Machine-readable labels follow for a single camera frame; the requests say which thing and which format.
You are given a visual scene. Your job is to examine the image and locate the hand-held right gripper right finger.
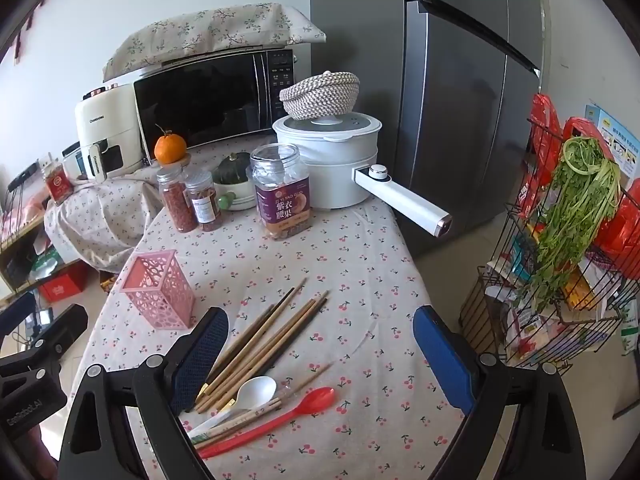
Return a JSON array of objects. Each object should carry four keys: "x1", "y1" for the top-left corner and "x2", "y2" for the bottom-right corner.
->
[{"x1": 413, "y1": 305, "x2": 586, "y2": 480}]

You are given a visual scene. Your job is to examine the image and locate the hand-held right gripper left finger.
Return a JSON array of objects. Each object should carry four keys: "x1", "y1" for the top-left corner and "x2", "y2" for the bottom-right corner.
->
[{"x1": 57, "y1": 306, "x2": 230, "y2": 480}]

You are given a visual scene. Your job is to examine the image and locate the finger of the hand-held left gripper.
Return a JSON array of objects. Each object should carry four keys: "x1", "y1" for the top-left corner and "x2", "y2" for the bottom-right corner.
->
[
  {"x1": 0, "y1": 304, "x2": 89, "y2": 376},
  {"x1": 0, "y1": 291, "x2": 38, "y2": 348}
]

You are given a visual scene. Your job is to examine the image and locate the white plastic spoon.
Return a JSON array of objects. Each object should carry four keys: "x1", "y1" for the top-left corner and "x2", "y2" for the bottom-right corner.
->
[{"x1": 187, "y1": 376, "x2": 277, "y2": 438}]

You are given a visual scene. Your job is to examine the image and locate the paper-wrapped disposable chopsticks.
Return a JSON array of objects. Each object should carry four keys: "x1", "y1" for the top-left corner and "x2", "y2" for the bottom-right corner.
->
[{"x1": 189, "y1": 397, "x2": 283, "y2": 448}]

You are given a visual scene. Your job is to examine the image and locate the bundle of wooden chopsticks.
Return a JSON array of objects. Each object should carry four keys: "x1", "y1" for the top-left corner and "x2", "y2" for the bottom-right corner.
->
[{"x1": 192, "y1": 277, "x2": 330, "y2": 413}]

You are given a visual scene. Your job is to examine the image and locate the pink perforated utensil holder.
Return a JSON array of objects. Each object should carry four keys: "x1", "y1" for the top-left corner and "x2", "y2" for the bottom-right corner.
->
[{"x1": 120, "y1": 249, "x2": 196, "y2": 331}]

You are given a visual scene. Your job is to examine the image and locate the thin bare bamboo chopstick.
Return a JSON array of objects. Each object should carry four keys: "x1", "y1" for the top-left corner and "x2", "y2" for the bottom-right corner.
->
[{"x1": 270, "y1": 362, "x2": 333, "y2": 403}]

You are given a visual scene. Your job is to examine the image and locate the red plastic spoon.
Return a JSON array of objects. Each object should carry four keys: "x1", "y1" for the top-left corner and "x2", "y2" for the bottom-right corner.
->
[{"x1": 197, "y1": 386, "x2": 336, "y2": 459}]

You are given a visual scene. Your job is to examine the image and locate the red cardboard box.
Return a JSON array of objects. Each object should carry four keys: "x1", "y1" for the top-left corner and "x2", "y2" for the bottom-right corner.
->
[{"x1": 39, "y1": 262, "x2": 91, "y2": 303}]

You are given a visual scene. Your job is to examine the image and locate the draped floral cloth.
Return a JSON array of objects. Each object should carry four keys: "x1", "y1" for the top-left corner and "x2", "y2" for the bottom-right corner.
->
[{"x1": 44, "y1": 175, "x2": 161, "y2": 273}]

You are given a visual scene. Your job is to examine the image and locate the small jar with red label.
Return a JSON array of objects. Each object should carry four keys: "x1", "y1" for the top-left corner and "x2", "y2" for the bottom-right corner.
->
[{"x1": 42, "y1": 157, "x2": 75, "y2": 203}]

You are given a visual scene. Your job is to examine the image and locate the cherry print tablecloth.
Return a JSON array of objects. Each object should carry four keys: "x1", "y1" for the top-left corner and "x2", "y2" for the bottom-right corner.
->
[{"x1": 75, "y1": 135, "x2": 451, "y2": 480}]

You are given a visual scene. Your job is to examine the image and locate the short jar with white label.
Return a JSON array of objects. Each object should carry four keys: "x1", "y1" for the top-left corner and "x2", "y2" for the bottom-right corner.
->
[{"x1": 185, "y1": 170, "x2": 223, "y2": 232}]

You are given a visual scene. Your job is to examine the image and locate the tall jar of red berries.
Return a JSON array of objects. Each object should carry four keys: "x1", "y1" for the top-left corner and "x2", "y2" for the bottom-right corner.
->
[{"x1": 156, "y1": 164, "x2": 198, "y2": 233}]

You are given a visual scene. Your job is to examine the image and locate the white ceramic bowl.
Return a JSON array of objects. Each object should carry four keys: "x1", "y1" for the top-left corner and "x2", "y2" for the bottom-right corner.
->
[{"x1": 214, "y1": 180, "x2": 257, "y2": 211}]

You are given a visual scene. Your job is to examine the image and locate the plastic jar with purple label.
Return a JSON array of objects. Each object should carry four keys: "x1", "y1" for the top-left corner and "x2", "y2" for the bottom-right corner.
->
[{"x1": 249, "y1": 143, "x2": 313, "y2": 241}]

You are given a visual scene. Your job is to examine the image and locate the dark green squash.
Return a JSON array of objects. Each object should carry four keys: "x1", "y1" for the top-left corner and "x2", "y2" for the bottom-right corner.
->
[{"x1": 212, "y1": 152, "x2": 252, "y2": 186}]

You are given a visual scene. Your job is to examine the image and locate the bunch of green vegetables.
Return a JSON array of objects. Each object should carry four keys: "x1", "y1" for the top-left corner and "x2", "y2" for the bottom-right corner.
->
[{"x1": 532, "y1": 137, "x2": 621, "y2": 313}]

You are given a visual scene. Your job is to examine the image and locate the orange fruit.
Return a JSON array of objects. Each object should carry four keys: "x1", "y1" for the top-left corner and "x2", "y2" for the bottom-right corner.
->
[{"x1": 154, "y1": 130, "x2": 187, "y2": 165}]

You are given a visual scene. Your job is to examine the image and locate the white air fryer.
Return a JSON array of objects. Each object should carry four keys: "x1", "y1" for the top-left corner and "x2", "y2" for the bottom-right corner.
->
[{"x1": 75, "y1": 84, "x2": 151, "y2": 181}]

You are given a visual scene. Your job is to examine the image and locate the white electric cooking pot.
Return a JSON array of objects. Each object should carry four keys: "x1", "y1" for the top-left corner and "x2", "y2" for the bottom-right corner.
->
[{"x1": 272, "y1": 114, "x2": 453, "y2": 238}]

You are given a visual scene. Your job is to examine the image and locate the red plastic bag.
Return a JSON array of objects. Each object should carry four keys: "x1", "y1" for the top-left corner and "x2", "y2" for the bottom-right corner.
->
[
  {"x1": 517, "y1": 94, "x2": 563, "y2": 218},
  {"x1": 565, "y1": 117, "x2": 640, "y2": 266}
]

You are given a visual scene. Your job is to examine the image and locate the grey refrigerator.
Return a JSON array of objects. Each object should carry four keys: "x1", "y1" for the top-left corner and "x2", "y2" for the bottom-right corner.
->
[{"x1": 309, "y1": 0, "x2": 546, "y2": 256}]

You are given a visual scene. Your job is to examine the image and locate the black microwave oven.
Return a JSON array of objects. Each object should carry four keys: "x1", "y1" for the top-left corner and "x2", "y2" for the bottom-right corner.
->
[{"x1": 132, "y1": 47, "x2": 296, "y2": 161}]

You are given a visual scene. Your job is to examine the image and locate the floral cloth cover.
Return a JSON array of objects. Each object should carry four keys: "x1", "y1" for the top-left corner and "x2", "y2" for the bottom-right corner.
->
[{"x1": 102, "y1": 2, "x2": 327, "y2": 83}]

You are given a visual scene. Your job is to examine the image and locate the black wire rack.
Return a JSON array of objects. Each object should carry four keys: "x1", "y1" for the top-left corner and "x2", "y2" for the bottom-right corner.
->
[{"x1": 457, "y1": 117, "x2": 640, "y2": 368}]

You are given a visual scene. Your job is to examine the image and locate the blue and white wall poster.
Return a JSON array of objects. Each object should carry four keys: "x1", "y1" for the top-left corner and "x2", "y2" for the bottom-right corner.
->
[{"x1": 585, "y1": 105, "x2": 640, "y2": 181}]

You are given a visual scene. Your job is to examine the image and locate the woven rope basket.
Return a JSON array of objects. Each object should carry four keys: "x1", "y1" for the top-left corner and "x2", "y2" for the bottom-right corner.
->
[{"x1": 279, "y1": 71, "x2": 361, "y2": 121}]

